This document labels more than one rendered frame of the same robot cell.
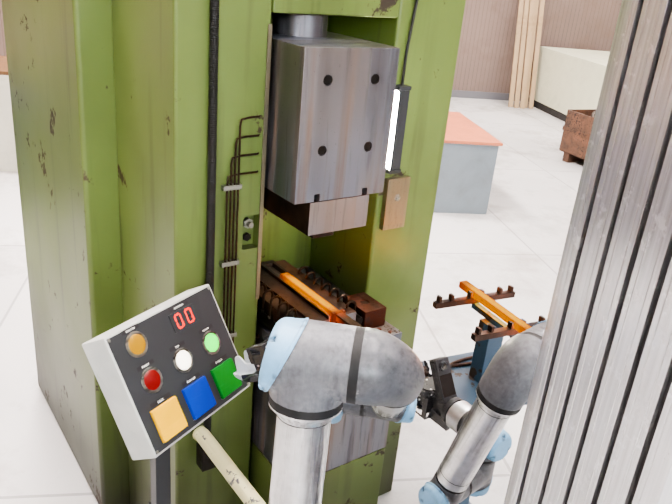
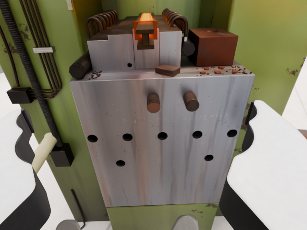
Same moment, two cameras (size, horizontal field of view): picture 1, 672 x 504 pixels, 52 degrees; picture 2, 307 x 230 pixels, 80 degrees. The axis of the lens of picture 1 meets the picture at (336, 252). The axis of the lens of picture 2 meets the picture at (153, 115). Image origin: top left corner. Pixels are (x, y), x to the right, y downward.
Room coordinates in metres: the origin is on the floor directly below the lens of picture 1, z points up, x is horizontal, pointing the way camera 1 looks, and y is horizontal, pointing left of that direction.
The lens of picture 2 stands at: (1.47, -0.27, 1.05)
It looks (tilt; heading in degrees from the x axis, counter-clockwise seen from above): 33 degrees down; 37
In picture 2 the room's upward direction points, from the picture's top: 2 degrees counter-clockwise
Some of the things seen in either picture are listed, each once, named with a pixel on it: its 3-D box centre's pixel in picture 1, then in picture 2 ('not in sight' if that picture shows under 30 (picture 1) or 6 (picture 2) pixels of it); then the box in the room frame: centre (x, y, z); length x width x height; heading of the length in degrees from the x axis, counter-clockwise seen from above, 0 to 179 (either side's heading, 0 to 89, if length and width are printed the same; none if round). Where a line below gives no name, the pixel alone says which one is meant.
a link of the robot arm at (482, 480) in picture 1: (472, 472); not in sight; (1.31, -0.37, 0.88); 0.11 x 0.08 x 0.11; 135
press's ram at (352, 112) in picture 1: (316, 108); not in sight; (1.98, 0.09, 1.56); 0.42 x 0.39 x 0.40; 37
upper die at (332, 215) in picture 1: (298, 192); not in sight; (1.95, 0.13, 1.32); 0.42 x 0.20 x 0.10; 37
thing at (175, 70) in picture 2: not in sight; (167, 70); (1.80, -0.07, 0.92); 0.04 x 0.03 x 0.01; 90
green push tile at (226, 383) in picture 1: (225, 378); not in sight; (1.41, 0.24, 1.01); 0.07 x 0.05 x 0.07; 152
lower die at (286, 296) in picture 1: (291, 299); (139, 33); (1.95, 0.13, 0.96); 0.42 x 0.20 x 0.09; 37
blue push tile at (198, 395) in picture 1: (198, 397); not in sight; (1.32, 0.28, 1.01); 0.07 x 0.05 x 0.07; 152
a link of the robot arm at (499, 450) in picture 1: (484, 436); not in sight; (1.32, -0.39, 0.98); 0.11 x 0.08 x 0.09; 37
